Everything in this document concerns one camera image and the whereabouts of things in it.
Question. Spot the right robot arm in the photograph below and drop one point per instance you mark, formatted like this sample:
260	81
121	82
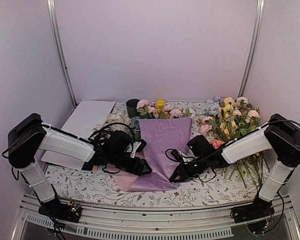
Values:
279	134

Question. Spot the yellow flower stem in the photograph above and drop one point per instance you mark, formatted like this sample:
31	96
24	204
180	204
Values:
159	105

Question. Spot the blue hydrangea stem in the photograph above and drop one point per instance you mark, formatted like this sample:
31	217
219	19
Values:
134	125

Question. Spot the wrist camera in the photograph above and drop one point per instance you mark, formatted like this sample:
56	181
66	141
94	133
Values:
137	147
177	156

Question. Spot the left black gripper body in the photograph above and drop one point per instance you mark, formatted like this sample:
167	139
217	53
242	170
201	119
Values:
117	160

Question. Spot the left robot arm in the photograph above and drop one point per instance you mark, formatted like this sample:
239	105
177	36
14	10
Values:
33	135

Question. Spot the left aluminium frame post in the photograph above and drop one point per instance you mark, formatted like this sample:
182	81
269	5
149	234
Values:
52	13

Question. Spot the red patterned bowl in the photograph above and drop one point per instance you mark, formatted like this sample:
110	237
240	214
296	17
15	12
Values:
216	143

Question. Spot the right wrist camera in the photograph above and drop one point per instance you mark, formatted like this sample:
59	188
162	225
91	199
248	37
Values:
177	156

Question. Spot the front aluminium rail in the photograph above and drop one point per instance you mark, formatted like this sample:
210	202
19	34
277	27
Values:
111	222

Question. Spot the aluminium frame post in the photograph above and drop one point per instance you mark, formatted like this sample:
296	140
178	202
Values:
52	13
258	19

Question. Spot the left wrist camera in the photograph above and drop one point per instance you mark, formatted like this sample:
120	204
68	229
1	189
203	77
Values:
137	147

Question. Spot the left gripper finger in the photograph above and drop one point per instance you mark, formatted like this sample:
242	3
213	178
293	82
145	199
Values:
144	166
142	172

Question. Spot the dark grey mug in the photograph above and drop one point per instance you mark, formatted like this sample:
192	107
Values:
131	107

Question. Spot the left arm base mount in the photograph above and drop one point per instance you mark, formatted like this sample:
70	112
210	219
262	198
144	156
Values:
70	212

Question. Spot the pink wrapping paper sheet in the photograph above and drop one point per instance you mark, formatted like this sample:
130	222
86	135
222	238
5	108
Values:
160	135

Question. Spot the pile of fake flowers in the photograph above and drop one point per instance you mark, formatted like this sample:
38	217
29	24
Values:
227	119

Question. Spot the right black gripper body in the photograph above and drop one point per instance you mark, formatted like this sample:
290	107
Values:
201	166

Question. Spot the white printed ribbon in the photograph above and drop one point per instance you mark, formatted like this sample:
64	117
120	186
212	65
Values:
119	117

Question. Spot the right aluminium frame post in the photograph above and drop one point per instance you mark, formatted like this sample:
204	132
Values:
258	19

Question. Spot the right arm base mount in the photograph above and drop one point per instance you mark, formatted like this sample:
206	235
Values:
257	209

